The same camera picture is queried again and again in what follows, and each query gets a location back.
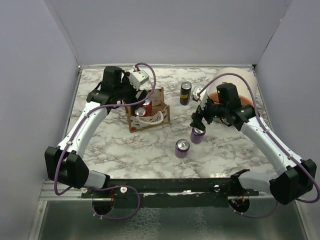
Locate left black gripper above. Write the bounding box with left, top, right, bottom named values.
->
left=114, top=72, right=147, bottom=110

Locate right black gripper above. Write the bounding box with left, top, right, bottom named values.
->
left=189, top=96, right=228, bottom=131

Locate red cola can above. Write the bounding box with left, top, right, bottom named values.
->
left=134, top=107, right=148, bottom=117
left=141, top=99, right=152, bottom=117

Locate red cola can front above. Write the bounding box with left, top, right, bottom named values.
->
left=134, top=107, right=148, bottom=117

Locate watermelon canvas tote bag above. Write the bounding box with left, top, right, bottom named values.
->
left=125, top=87, right=171, bottom=133

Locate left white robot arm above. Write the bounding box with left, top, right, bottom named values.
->
left=44, top=65, right=149, bottom=198

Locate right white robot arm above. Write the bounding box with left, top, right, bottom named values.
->
left=190, top=83, right=320, bottom=205

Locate purple can near right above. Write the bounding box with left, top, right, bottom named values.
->
left=190, top=127, right=206, bottom=144

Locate purple can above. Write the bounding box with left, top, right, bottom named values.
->
left=174, top=139, right=190, bottom=159
left=190, top=127, right=206, bottom=144

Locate black and yellow can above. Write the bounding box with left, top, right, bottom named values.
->
left=179, top=81, right=192, bottom=106

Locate purple can near centre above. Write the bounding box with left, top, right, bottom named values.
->
left=174, top=139, right=190, bottom=159

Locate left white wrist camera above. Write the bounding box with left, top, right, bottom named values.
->
left=128, top=70, right=149, bottom=90

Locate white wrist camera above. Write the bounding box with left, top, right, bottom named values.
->
left=192, top=87, right=208, bottom=110
left=128, top=70, right=149, bottom=90

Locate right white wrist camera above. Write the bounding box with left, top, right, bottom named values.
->
left=192, top=87, right=208, bottom=110

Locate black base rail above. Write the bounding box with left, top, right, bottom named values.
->
left=81, top=177, right=259, bottom=209

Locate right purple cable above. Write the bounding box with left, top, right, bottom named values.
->
left=197, top=72, right=320, bottom=219

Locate purple cable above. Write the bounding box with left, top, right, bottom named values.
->
left=53, top=62, right=157, bottom=221
left=197, top=72, right=320, bottom=219

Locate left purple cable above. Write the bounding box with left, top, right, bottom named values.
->
left=53, top=62, right=157, bottom=221

